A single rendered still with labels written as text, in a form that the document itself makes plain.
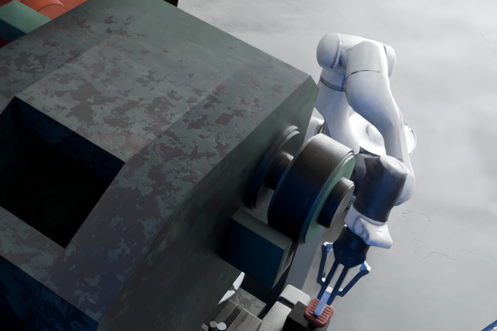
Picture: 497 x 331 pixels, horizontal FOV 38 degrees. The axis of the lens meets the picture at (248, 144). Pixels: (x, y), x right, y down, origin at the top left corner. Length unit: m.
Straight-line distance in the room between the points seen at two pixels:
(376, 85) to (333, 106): 0.31
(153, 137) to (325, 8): 3.42
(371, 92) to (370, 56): 0.10
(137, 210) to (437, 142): 2.82
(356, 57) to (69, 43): 0.88
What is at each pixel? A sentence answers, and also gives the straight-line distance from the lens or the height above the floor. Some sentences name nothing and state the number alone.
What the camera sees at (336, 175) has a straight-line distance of 1.17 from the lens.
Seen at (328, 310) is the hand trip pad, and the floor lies 0.75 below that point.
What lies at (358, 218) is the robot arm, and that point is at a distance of 1.66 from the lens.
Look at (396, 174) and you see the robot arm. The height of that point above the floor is 1.14.
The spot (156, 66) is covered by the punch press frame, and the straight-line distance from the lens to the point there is 1.15.
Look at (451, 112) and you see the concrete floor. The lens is 3.89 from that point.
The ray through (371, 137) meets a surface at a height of 0.35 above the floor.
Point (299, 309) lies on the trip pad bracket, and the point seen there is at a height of 0.71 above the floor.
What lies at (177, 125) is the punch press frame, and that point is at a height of 1.50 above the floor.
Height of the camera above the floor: 2.19
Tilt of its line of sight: 42 degrees down
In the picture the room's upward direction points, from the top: 13 degrees clockwise
